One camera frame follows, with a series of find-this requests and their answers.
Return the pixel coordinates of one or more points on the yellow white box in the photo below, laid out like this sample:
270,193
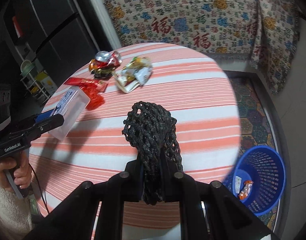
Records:
46,81

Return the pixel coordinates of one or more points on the small storage rack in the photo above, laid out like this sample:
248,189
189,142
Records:
36,90

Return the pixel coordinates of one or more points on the crushed red drink can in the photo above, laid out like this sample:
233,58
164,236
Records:
106,58

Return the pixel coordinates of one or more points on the black refrigerator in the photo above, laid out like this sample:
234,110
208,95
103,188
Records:
42,22

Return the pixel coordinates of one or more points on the person's left hand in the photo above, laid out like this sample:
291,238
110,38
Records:
20,172

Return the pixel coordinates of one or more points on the orange candy wrapper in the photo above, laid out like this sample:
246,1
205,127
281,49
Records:
245,190

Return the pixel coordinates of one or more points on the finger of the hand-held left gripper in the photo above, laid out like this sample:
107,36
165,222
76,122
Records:
49,124
44,116

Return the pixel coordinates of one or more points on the red cellophane wrapper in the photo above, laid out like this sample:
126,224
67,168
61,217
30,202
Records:
94,100

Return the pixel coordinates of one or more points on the hexagon patterned rug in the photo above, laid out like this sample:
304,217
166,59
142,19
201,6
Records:
253,120

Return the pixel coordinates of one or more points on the white blue small wrapper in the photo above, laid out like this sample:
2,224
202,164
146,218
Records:
237,185

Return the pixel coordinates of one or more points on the black mesh net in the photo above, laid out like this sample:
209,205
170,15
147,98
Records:
150,135

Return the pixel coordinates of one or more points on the clear plastic box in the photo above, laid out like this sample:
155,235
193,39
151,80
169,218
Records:
75,105

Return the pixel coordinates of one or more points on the pale green bowl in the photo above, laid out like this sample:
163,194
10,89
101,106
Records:
27,67

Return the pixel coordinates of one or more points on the red packet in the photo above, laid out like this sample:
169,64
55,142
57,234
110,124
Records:
79,82

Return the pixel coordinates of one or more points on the striped pink white tablecloth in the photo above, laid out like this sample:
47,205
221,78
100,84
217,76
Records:
188,110

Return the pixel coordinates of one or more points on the blue plastic waste basket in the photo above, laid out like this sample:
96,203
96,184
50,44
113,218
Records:
265,175

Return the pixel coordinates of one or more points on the patterned sofa cover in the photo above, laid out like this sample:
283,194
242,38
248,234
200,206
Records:
193,17

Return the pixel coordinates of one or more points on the white printed snack wrapper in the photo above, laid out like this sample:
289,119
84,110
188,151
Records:
134,73

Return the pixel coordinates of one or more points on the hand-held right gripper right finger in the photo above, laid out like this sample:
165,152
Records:
171,180

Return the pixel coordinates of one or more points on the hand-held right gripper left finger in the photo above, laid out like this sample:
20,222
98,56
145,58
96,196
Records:
134,180

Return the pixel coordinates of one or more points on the person's left forearm white sleeve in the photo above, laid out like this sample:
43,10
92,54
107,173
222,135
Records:
10,212

